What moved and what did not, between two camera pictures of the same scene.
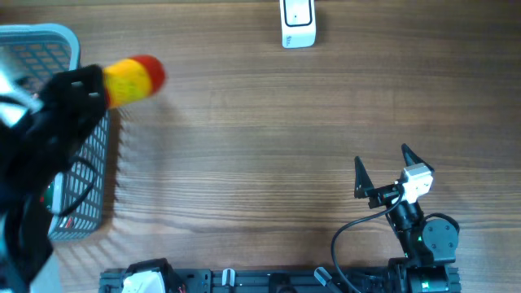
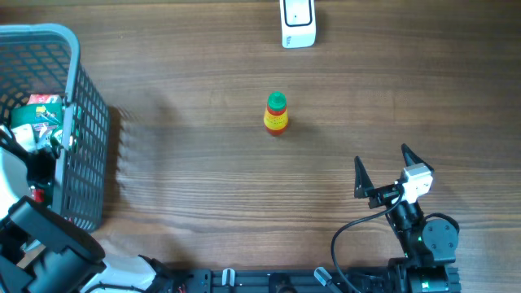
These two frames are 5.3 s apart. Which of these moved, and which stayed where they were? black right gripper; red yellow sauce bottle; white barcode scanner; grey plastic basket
Moved: red yellow sauce bottle
Stayed: grey plastic basket; black right gripper; white barcode scanner
